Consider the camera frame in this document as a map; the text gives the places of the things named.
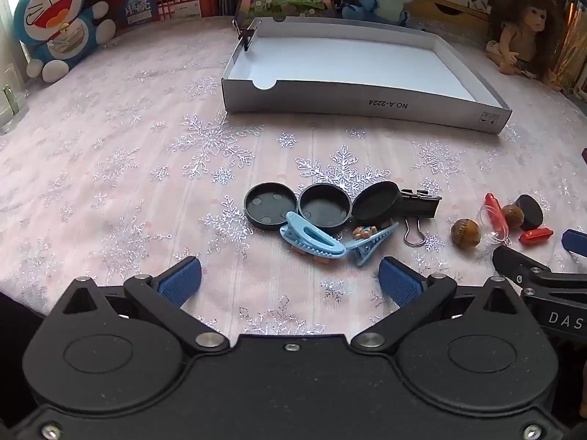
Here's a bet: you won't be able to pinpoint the black round lid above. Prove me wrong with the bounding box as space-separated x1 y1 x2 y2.
352 181 403 225
244 182 299 227
298 183 353 234

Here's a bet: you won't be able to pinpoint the red capsule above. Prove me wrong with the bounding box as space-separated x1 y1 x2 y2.
519 227 555 245
485 192 509 234

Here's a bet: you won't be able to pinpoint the blue cat plush toy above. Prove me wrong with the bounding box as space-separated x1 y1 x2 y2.
14 0 116 84

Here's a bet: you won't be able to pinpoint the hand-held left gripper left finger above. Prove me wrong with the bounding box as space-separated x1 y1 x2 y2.
61 256 231 357

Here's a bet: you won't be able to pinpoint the brown walnut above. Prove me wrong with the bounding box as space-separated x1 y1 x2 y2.
501 204 525 230
450 219 481 247

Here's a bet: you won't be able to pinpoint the white cardboard box tray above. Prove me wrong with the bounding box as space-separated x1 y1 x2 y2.
221 15 512 135

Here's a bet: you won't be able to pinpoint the blue hair clip with bears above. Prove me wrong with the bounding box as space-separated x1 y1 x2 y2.
344 222 400 267

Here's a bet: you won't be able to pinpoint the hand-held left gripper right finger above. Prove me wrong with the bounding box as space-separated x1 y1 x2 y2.
351 256 522 357

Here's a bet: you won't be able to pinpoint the clear drinking glass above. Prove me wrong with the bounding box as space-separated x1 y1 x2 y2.
0 62 28 133

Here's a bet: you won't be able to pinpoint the long-haired doll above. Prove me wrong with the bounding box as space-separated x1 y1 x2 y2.
486 0 567 92

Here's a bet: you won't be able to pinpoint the colourful upright books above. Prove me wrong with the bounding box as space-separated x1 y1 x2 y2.
553 0 587 97

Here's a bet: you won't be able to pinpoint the pink snowflake tablecloth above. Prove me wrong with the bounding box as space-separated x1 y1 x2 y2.
0 15 587 344

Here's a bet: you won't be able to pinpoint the small black binder clip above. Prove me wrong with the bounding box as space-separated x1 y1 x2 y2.
233 18 258 52

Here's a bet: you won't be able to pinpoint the wooden drawer box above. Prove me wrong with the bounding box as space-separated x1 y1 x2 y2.
404 0 491 40

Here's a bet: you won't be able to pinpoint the clear plastic dome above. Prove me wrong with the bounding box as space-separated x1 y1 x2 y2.
478 204 513 247

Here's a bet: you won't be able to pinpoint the small black cap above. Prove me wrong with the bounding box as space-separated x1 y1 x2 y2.
514 195 544 231

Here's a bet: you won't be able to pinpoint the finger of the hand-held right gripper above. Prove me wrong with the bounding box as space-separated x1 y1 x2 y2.
561 228 587 257
493 244 587 287

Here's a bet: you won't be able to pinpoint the large black binder clip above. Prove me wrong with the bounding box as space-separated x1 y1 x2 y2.
400 188 442 248

